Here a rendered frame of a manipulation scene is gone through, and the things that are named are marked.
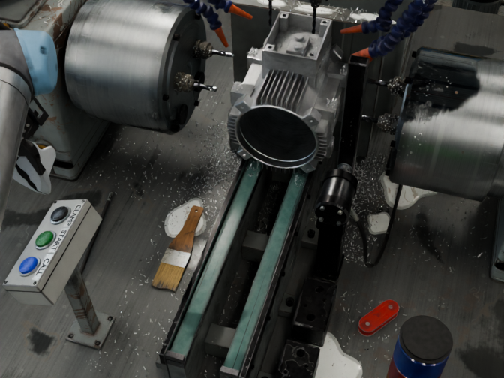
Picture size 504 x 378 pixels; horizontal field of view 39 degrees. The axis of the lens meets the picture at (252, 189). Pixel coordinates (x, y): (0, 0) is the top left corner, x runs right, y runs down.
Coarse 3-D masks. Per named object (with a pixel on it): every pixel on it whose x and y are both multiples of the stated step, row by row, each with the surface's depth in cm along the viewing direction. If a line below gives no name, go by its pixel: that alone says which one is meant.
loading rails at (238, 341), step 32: (256, 160) 137; (256, 192) 136; (288, 192) 132; (224, 224) 127; (288, 224) 127; (224, 256) 123; (256, 256) 135; (288, 256) 124; (192, 288) 118; (224, 288) 127; (256, 288) 119; (192, 320) 115; (256, 320) 115; (160, 352) 110; (192, 352) 114; (224, 352) 121; (256, 352) 113
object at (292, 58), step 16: (288, 16) 130; (304, 16) 130; (272, 32) 127; (288, 32) 131; (304, 32) 131; (320, 32) 129; (272, 48) 124; (288, 48) 127; (304, 48) 126; (320, 48) 124; (272, 64) 125; (288, 64) 124; (304, 64) 123; (320, 64) 126; (304, 80) 126
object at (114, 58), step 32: (96, 0) 133; (128, 0) 131; (96, 32) 127; (128, 32) 126; (160, 32) 125; (192, 32) 134; (64, 64) 130; (96, 64) 127; (128, 64) 125; (160, 64) 124; (192, 64) 138; (96, 96) 130; (128, 96) 128; (160, 96) 126; (192, 96) 142; (160, 128) 132
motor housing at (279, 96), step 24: (288, 72) 125; (264, 96) 123; (288, 96) 123; (312, 96) 126; (336, 96) 129; (240, 120) 129; (264, 120) 138; (288, 120) 141; (336, 120) 130; (240, 144) 132; (264, 144) 136; (288, 144) 137; (312, 144) 133; (288, 168) 133
